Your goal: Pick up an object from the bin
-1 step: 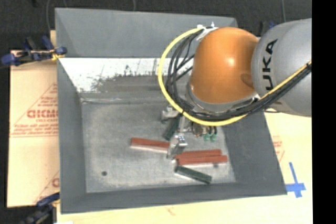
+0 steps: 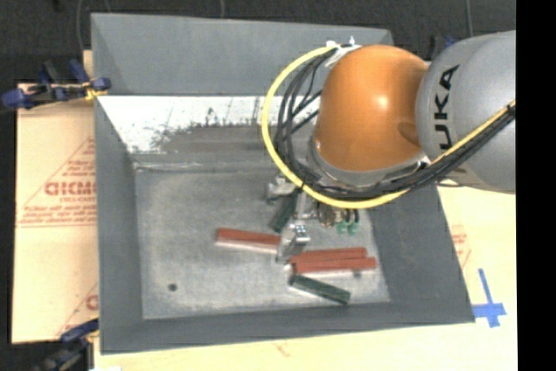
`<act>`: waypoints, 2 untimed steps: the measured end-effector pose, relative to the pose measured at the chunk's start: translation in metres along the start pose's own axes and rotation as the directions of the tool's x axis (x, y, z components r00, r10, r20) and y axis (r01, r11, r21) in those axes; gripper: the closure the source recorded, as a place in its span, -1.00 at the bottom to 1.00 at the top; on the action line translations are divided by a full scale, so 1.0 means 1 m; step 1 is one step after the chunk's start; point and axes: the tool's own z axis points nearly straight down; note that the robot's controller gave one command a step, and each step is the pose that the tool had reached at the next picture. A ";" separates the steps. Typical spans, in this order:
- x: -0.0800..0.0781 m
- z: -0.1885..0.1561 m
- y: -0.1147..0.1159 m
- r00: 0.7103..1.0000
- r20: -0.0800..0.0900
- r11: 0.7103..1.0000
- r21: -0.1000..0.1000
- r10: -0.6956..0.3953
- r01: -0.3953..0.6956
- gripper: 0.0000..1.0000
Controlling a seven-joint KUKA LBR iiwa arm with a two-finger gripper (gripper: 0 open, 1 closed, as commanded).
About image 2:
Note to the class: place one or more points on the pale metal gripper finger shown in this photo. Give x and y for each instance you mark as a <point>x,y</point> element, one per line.
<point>296,240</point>
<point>280,188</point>

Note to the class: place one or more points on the red-brown flat block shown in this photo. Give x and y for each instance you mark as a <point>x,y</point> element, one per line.
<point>334,253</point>
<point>247,239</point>
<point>339,265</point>

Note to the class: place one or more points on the dark green flat block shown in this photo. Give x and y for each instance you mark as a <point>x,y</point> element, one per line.
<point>321,289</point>
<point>285,213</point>

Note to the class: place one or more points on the brown cardboard board red print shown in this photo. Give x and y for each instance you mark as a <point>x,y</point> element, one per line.
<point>52,169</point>

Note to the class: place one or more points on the grey metal bin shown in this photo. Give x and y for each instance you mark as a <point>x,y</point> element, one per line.
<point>195,230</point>

